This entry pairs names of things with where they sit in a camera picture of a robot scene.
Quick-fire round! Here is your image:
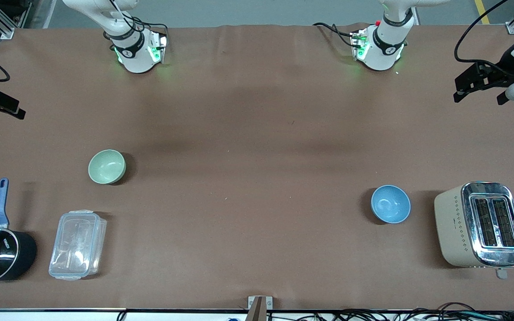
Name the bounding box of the green bowl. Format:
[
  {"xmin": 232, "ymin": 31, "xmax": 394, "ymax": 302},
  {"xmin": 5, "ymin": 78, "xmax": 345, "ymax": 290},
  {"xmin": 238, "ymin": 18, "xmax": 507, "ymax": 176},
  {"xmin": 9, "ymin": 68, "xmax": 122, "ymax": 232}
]
[{"xmin": 88, "ymin": 149, "xmax": 127, "ymax": 185}]

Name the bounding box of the blue bowl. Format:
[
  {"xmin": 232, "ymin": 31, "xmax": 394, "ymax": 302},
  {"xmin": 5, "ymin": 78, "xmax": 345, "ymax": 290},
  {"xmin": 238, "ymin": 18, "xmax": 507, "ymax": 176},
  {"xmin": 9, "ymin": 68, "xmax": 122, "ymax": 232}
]
[{"xmin": 370, "ymin": 185, "xmax": 411, "ymax": 224}]

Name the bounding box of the beige chrome toaster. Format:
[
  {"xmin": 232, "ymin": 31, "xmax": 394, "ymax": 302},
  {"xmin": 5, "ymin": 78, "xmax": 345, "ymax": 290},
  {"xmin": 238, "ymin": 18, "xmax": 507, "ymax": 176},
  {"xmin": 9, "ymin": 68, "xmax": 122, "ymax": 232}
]
[{"xmin": 434, "ymin": 181, "xmax": 514, "ymax": 280}]

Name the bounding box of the clear plastic food container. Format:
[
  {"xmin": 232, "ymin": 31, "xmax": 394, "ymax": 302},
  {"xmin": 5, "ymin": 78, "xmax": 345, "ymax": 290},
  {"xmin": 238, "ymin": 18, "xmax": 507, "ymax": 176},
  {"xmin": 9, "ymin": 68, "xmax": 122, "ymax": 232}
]
[{"xmin": 48, "ymin": 210, "xmax": 108, "ymax": 281}]

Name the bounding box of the black pot with blue handle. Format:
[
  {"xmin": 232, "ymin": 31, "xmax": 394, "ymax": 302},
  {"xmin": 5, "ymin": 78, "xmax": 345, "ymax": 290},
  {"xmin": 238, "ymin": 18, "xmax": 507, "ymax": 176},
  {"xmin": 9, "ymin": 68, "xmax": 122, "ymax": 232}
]
[{"xmin": 0, "ymin": 178, "xmax": 38, "ymax": 284}]

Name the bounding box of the black left base cable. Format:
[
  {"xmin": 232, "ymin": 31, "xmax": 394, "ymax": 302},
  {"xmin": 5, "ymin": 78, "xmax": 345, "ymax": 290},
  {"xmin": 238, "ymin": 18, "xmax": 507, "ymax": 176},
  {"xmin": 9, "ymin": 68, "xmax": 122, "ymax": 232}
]
[{"xmin": 312, "ymin": 22, "xmax": 356, "ymax": 47}]

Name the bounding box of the black base cable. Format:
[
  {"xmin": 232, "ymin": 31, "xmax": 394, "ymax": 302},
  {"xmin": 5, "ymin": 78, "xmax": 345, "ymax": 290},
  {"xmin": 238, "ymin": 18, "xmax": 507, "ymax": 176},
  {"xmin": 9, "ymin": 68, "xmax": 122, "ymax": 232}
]
[
  {"xmin": 312, "ymin": 22, "xmax": 356, "ymax": 47},
  {"xmin": 104, "ymin": 0, "xmax": 169, "ymax": 45}
]

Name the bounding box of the black right base cable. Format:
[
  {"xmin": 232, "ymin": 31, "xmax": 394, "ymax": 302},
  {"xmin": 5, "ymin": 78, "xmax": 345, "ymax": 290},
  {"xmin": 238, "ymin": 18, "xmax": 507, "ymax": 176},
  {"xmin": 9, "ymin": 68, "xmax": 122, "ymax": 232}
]
[{"xmin": 104, "ymin": 0, "xmax": 169, "ymax": 45}]

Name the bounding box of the black cable bundle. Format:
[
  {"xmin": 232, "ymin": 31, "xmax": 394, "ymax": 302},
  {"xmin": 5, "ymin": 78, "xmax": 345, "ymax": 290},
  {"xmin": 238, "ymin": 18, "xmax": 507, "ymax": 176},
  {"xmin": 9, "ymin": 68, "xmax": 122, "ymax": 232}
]
[{"xmin": 266, "ymin": 302, "xmax": 514, "ymax": 321}]

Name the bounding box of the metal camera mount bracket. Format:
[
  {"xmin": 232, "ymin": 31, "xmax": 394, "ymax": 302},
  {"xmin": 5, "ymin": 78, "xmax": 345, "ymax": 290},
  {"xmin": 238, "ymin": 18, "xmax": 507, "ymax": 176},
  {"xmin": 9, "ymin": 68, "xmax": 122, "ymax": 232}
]
[{"xmin": 247, "ymin": 296, "xmax": 274, "ymax": 321}]

